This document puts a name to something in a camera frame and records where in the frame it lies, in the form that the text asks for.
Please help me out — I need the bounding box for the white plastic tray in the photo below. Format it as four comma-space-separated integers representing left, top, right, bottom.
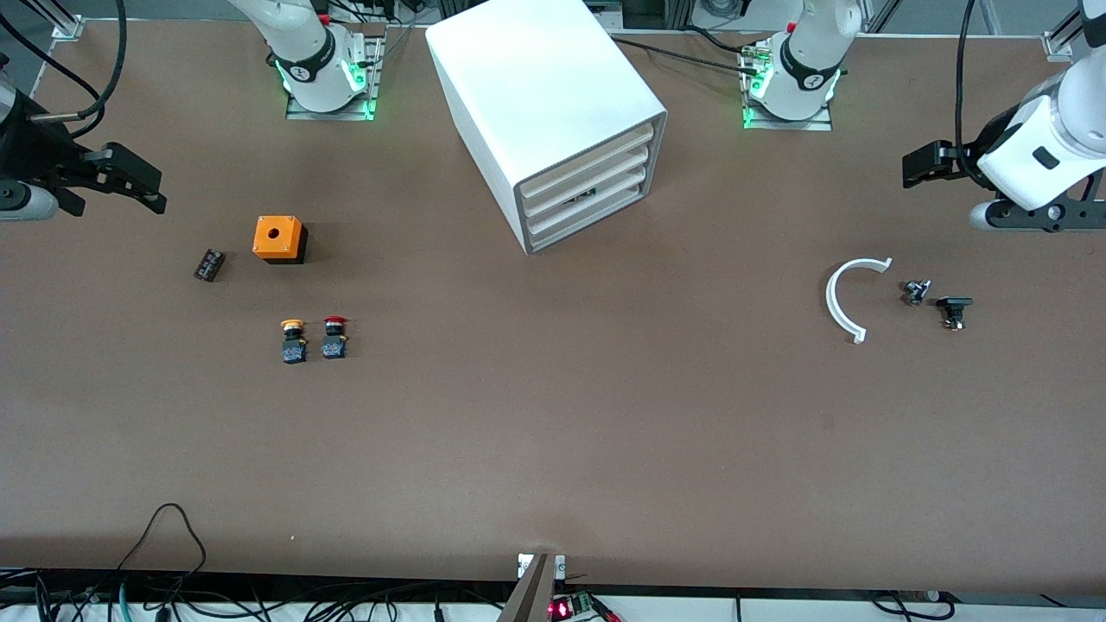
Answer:
524, 164, 648, 237

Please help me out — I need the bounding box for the circuit board with red light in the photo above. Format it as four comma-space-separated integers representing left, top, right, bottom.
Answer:
549, 591, 599, 622

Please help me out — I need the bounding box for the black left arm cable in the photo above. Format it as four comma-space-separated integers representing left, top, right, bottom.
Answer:
953, 0, 988, 187

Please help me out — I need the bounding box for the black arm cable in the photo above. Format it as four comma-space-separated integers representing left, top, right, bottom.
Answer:
0, 0, 129, 141
953, 0, 988, 187

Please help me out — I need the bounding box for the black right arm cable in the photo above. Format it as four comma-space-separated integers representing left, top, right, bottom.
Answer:
0, 0, 129, 141

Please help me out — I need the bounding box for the aluminium left arm base plate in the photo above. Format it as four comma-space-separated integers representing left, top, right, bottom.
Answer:
740, 38, 835, 133

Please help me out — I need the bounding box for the orange button enclosure box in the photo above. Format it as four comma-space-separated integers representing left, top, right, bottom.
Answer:
251, 214, 308, 266

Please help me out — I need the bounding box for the small black switch part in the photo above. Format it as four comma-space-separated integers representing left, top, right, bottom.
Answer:
936, 295, 976, 332

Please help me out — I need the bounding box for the white semicircular plastic bracket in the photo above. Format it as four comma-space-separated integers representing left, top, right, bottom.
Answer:
824, 256, 894, 346

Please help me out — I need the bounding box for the yellow push button switch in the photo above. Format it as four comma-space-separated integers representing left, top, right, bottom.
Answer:
279, 318, 310, 365

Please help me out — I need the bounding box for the red push button switch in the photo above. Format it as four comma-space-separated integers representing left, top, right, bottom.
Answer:
320, 315, 350, 361

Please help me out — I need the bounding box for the thin black table cable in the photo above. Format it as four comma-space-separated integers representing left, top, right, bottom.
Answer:
608, 33, 763, 77

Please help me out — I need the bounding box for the looped black cable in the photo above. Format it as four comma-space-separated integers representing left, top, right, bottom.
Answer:
115, 503, 209, 578

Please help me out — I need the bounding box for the tangled black cable bundle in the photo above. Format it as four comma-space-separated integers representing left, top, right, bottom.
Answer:
0, 568, 511, 622

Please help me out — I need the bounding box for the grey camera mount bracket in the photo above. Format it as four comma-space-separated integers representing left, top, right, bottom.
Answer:
496, 553, 568, 622

